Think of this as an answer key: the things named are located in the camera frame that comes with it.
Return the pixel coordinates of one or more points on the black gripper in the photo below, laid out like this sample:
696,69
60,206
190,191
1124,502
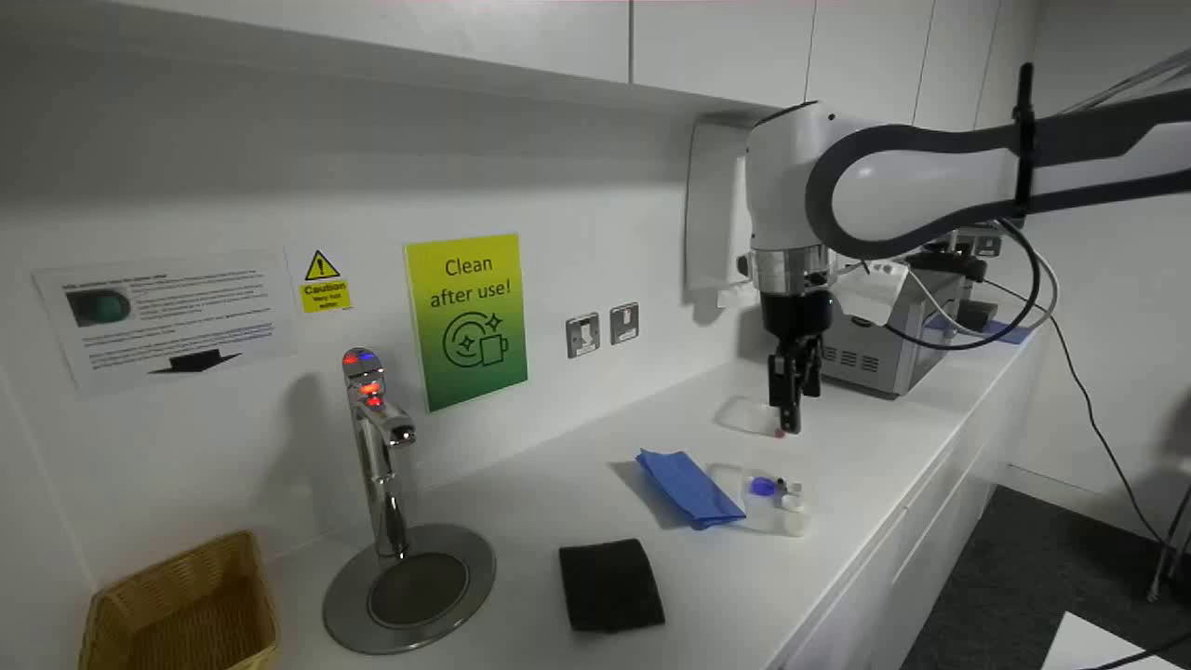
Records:
795,317

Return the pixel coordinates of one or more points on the dark grey towel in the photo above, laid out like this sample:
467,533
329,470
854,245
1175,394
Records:
613,584

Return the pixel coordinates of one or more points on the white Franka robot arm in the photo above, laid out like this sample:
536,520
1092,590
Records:
916,187

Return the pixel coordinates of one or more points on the white paper towel dispenser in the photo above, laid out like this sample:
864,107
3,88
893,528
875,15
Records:
716,206

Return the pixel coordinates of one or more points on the stainless steel appliance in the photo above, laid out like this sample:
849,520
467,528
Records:
888,356

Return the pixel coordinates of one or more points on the blue bottle cap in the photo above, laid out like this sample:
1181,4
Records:
762,485

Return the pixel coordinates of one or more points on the small clear plastic bottle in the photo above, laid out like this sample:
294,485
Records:
789,509

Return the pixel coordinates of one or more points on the blue cloth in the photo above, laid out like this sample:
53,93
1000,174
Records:
686,485

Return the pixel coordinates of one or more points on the white lower counter cabinet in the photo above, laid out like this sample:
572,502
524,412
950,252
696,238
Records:
893,559

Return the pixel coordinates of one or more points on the green clean-after-use poster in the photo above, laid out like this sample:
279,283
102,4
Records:
467,321

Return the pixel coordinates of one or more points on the white flat floor panel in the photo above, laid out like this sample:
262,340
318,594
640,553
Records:
1101,644

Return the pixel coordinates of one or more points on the chrome water tap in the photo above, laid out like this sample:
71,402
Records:
378,460

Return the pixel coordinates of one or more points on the yellow warning sign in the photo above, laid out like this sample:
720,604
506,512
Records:
324,283

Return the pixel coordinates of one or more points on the white printed info sheet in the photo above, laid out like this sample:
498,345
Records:
160,321

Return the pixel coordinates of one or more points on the yellow wicker basket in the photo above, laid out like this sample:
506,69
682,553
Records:
181,616

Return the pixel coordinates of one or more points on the silver wall switch plate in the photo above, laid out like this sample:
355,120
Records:
625,321
582,337

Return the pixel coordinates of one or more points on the black metal stand frame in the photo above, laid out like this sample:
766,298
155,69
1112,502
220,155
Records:
1175,545

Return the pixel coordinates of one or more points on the white upper wall cabinet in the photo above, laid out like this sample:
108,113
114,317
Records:
498,40

